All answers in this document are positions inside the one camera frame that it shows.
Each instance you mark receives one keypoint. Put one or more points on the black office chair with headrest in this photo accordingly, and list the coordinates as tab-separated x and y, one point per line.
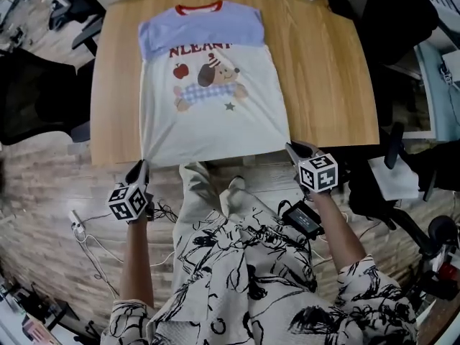
82	5

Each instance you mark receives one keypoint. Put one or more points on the white paper sheet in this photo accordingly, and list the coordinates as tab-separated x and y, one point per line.
395	178

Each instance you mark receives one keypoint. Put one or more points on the person's white shoe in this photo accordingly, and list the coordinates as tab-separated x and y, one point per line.
237	183

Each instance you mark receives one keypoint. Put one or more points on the white and lilac raglan shirt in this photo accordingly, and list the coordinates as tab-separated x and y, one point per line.
215	128

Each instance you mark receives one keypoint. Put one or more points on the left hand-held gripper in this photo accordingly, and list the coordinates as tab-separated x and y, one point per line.
125	203

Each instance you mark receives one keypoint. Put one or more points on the low black office chair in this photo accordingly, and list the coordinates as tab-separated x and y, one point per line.
445	171

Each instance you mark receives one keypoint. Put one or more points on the person's right forearm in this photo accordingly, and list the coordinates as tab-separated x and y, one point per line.
338	235

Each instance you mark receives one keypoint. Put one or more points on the person's black white patterned top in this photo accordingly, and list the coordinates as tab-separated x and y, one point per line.
269	293

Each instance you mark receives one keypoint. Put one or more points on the person's beige trousers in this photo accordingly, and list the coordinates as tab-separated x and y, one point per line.
194	192

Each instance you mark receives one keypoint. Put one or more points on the person's left forearm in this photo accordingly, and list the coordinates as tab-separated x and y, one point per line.
136	264

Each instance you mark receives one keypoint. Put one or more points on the light blue desk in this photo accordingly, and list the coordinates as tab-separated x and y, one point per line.
429	85

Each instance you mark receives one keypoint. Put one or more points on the white box device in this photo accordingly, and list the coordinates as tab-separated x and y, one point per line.
454	61

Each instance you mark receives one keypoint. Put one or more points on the black pouch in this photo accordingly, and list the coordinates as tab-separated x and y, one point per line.
339	4

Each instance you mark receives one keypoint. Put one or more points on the white power strip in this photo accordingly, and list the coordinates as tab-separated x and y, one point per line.
74	219

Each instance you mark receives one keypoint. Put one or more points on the black mesh office chair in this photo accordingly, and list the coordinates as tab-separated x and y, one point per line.
36	95

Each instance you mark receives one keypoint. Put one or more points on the tall black office chair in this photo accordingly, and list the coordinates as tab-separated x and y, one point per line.
399	23

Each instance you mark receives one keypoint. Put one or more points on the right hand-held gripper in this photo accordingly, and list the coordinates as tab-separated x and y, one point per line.
318	173

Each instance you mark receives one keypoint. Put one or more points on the black screen device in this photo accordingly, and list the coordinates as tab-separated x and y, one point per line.
302	219

